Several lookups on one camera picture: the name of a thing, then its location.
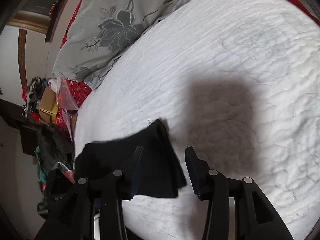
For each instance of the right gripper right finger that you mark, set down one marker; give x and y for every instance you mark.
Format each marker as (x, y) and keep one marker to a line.
(198, 171)

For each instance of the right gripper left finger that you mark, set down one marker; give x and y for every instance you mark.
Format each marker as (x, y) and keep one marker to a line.
(135, 169)

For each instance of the black pants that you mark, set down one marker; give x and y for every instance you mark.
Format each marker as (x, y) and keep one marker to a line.
(106, 165)

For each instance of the dark green jacket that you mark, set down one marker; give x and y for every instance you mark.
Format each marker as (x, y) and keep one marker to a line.
(49, 147)

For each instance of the red patterned bedding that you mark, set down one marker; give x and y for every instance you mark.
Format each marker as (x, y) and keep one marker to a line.
(75, 89)

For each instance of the cardboard box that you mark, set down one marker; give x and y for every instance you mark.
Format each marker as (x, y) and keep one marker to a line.
(48, 107)

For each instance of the clear plastic bag red contents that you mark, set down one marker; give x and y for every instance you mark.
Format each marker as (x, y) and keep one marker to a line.
(64, 97)

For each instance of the white quilted bed cover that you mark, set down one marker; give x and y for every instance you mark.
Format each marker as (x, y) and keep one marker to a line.
(237, 80)

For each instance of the pile of clothes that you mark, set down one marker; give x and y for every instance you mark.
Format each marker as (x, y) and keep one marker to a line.
(32, 95)

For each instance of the grey floral pillow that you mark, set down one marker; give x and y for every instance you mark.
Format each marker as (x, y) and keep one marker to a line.
(120, 27)

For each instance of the dark wooden window ledge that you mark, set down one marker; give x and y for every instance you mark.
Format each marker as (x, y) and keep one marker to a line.
(61, 12)

